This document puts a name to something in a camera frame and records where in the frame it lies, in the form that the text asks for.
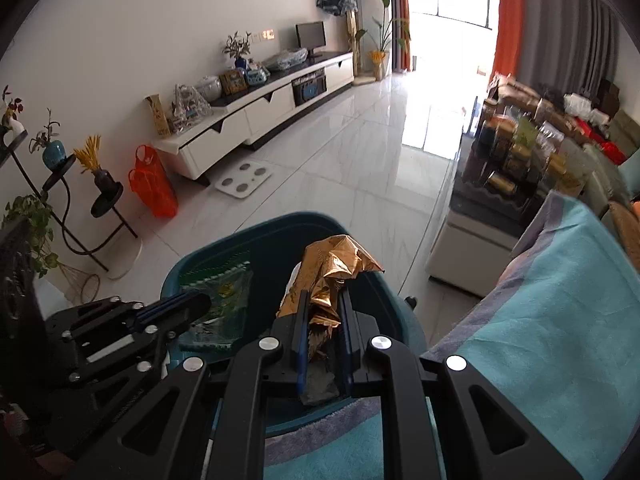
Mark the black metal plant stand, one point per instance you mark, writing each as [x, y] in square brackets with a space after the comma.
[107, 205]

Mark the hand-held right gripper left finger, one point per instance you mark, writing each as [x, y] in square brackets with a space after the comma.
[300, 345]

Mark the small teal cushion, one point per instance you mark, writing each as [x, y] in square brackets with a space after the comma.
[631, 182]

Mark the blue basket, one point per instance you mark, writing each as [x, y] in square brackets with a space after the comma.
[256, 76]

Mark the green snack packet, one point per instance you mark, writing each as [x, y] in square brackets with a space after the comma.
[225, 290]

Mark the gold foil wrapper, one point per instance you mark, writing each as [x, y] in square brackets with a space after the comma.
[335, 260]

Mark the white black tv cabinet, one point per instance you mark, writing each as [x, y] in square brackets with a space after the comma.
[260, 107]

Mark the red cloth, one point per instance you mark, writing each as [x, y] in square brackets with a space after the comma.
[600, 137]

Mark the tall leafy potted plant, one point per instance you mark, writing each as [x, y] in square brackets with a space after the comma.
[382, 35]

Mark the black stereo device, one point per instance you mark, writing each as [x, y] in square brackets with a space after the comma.
[309, 90]

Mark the orange plastic bag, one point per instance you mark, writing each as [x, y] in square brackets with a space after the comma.
[155, 185]

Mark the clear gift bag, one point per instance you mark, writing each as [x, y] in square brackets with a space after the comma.
[190, 110]

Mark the green ivy plant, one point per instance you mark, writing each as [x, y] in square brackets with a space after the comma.
[35, 230]

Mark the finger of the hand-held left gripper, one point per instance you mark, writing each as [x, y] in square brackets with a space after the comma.
[170, 307]
[135, 355]

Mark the green sofa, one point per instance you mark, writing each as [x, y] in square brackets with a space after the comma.
[615, 200]

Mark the brown boxes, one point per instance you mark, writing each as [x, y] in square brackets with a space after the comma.
[609, 95]

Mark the black top coffee table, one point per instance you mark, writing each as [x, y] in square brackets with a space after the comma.
[470, 245]

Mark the white bathroom scale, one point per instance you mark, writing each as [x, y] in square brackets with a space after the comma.
[244, 180]

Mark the white standing air conditioner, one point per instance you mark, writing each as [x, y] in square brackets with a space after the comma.
[367, 0]

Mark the striped grey red curtain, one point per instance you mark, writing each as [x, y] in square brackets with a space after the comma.
[400, 10]

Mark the brown picture frame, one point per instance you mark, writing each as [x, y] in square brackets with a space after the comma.
[233, 82]

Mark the white round jar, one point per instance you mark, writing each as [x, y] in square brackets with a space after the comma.
[209, 89]

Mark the white pot with red plant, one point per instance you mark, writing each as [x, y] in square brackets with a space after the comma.
[12, 120]

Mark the plant in blue vase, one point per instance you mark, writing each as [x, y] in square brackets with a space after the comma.
[237, 50]

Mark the black monitor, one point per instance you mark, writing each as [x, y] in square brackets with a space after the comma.
[310, 37]

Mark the orange and grey curtain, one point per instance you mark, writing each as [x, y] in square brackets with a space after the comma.
[550, 25]

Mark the clear plastic bag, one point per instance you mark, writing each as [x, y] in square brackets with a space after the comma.
[285, 59]

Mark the white clothes pile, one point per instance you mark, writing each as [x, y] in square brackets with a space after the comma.
[577, 105]

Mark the plant in teal pot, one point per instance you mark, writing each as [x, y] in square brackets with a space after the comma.
[52, 152]

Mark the teal plastic bin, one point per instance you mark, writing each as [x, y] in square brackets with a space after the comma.
[280, 240]

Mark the tall yellow patterned box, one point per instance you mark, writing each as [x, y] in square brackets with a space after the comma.
[159, 117]

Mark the black vase with yellow stalks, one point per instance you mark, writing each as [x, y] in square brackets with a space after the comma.
[102, 177]

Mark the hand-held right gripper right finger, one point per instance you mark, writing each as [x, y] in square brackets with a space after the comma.
[346, 345]

